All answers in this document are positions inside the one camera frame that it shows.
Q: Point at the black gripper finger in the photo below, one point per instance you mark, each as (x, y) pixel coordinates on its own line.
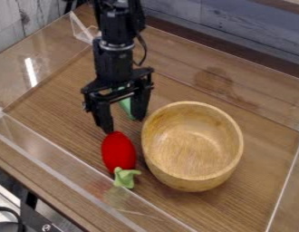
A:
(140, 104)
(101, 115)

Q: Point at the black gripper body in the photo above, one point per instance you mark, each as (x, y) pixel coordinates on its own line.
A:
(117, 77)

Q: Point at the green rectangular block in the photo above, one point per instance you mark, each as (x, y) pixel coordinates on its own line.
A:
(125, 105)

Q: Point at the red plush strawberry toy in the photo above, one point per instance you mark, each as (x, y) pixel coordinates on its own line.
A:
(119, 158)

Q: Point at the wooden bowl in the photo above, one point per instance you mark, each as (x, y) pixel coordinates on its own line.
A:
(192, 145)

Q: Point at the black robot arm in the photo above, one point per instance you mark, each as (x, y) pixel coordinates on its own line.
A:
(120, 21)

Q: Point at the clear acrylic corner bracket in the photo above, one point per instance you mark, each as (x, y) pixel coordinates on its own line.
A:
(85, 34)

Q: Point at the clear acrylic enclosure wall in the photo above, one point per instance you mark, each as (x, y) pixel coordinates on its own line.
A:
(49, 139)

